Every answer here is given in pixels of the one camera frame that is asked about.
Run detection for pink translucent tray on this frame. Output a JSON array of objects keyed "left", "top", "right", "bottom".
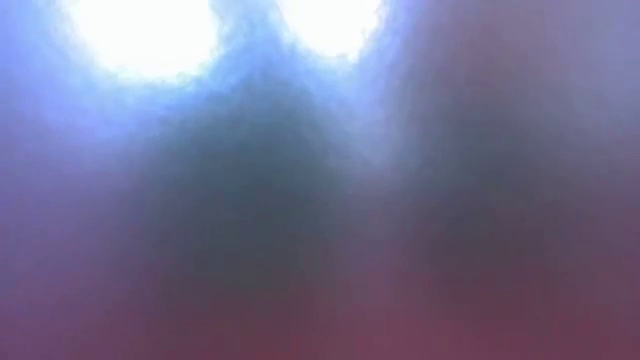
[{"left": 0, "top": 0, "right": 640, "bottom": 360}]

